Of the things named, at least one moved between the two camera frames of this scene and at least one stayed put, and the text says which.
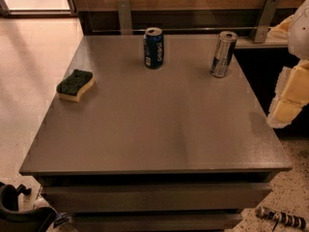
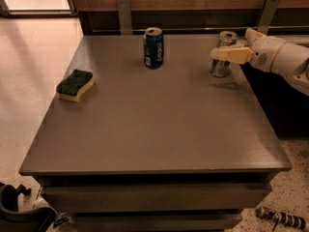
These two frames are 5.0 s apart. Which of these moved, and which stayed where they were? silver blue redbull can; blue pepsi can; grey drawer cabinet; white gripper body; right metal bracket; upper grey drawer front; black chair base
Moved: white gripper body
Stayed: grey drawer cabinet; silver blue redbull can; upper grey drawer front; right metal bracket; black chair base; blue pepsi can
